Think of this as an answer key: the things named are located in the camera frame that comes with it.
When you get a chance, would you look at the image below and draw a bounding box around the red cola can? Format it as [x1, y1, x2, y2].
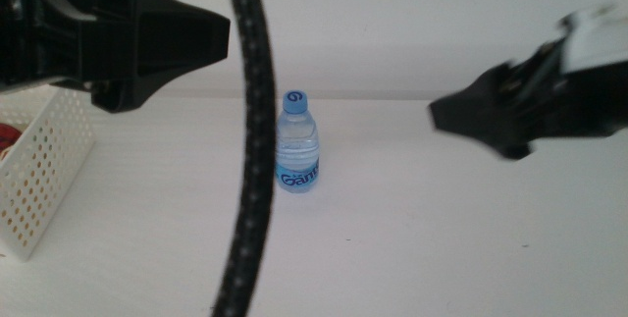
[0, 123, 24, 160]

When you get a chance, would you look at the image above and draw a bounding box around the clear water bottle blue cap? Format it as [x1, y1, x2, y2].
[274, 89, 322, 194]

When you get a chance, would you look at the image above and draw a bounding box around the white perforated plastic basket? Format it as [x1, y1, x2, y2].
[0, 84, 96, 263]

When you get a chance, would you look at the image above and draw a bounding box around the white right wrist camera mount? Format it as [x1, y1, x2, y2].
[558, 0, 628, 76]

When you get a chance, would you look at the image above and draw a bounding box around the thick braided black camera cable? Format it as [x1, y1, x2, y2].
[209, 0, 277, 317]

